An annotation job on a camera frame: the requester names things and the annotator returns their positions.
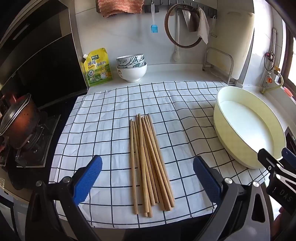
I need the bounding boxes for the blue silicone brush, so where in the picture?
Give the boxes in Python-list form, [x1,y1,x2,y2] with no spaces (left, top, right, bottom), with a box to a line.
[150,2,159,33]

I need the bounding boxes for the pink dishcloth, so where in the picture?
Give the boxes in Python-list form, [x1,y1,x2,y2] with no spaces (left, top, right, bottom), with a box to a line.
[97,0,142,18]

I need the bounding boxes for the blue patterned bowl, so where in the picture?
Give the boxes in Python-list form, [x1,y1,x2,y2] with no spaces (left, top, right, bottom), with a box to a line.
[117,60,145,68]
[116,54,144,63]

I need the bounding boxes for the yellowish gas hose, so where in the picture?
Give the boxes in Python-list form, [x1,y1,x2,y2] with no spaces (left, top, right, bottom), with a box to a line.
[262,75,284,93]

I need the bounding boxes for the hanging peeler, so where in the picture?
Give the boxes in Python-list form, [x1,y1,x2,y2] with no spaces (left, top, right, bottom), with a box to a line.
[210,15,218,37]

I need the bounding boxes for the dark wall hook rail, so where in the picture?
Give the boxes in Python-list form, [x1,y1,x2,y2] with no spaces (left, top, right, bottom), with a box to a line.
[143,4,218,16]

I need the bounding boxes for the white checked tablecloth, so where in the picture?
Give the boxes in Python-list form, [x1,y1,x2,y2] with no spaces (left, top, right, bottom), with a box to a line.
[48,81,274,231]

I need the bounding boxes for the white cutting board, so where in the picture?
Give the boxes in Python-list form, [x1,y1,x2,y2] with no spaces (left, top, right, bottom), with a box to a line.
[207,10,255,87]

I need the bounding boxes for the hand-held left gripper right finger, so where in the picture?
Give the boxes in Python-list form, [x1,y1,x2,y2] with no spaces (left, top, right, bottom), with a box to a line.
[193,155,271,241]

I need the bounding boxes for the gas valve with pipe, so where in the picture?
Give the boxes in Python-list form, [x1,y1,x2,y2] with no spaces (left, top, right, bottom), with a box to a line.
[261,28,285,94]

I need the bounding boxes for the yellow seasoning pouch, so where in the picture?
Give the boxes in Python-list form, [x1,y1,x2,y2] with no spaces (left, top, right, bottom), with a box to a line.
[80,48,114,87]

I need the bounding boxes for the white hanging rag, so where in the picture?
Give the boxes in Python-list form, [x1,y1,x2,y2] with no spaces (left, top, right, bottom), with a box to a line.
[197,8,210,44]

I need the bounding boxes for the metal wire rack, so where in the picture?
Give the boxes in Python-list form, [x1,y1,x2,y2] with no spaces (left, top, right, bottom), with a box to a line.
[203,47,233,86]

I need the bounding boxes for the black gas stove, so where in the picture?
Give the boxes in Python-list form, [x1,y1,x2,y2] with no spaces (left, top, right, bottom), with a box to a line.
[0,111,62,168]

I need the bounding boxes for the pile of wooden chopsticks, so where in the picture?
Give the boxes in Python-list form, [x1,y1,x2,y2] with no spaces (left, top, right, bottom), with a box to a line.
[129,113,175,218]

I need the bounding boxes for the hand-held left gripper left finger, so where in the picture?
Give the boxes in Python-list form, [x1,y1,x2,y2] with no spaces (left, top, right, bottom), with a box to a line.
[25,155,103,241]

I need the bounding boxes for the dark range hood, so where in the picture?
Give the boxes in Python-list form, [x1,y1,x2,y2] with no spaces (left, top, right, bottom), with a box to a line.
[0,0,72,67]

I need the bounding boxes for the cream oval basin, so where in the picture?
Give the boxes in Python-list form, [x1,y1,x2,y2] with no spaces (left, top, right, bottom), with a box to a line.
[213,86,287,169]

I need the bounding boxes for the brown-rimmed round lid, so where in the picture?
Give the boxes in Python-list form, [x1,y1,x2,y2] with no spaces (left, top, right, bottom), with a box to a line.
[164,3,206,49]

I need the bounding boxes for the black glass wall panel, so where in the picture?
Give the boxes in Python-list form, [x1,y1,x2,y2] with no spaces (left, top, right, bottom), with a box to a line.
[0,32,88,109]

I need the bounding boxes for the white dish brush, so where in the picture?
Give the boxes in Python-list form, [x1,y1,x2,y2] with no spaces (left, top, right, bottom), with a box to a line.
[173,10,183,62]

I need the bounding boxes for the red-brown cooking pot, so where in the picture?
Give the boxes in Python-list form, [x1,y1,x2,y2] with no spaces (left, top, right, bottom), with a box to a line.
[0,93,41,150]

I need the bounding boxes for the glass pot lid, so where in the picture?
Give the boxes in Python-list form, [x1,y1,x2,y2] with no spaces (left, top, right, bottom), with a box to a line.
[0,93,31,136]

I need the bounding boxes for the white cartoon bowl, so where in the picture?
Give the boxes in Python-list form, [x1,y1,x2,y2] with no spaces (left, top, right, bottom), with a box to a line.
[116,62,148,82]

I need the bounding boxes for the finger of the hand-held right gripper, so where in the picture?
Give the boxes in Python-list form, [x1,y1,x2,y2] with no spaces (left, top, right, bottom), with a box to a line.
[257,148,296,214]
[281,147,296,172]

